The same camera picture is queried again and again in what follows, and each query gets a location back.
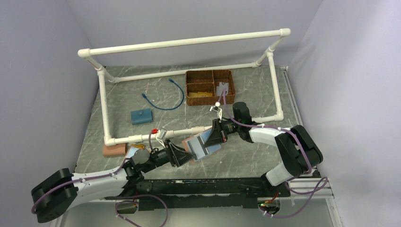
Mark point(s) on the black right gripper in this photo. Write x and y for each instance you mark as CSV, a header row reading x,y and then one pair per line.
x,y
217,136

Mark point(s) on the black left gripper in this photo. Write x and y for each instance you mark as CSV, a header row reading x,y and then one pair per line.
x,y
176,155

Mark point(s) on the orange credit card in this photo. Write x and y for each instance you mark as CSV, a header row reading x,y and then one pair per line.
x,y
193,94
200,94
208,94

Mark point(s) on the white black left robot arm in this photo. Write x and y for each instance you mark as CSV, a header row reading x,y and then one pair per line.
x,y
64,190

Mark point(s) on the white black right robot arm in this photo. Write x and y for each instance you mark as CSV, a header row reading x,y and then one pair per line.
x,y
298,152

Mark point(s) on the grey cards in basket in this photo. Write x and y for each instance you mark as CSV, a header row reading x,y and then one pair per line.
x,y
222,86

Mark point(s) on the blue leather card holder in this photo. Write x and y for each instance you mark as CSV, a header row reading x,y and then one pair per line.
x,y
141,116

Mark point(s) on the brown wicker divided basket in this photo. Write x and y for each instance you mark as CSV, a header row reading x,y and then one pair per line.
x,y
207,81

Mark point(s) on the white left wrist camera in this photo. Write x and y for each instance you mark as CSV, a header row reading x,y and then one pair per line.
x,y
159,135

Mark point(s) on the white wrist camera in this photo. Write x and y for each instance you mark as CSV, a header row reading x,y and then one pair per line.
x,y
217,109
159,135

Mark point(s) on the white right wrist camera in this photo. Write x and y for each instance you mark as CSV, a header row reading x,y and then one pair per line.
x,y
217,109

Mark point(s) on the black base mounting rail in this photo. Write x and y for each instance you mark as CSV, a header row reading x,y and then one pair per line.
x,y
203,193

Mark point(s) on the aluminium extrusion rail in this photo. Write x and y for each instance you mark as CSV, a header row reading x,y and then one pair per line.
x,y
305,187

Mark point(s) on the white PVC pipe frame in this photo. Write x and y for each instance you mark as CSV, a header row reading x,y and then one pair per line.
x,y
104,75

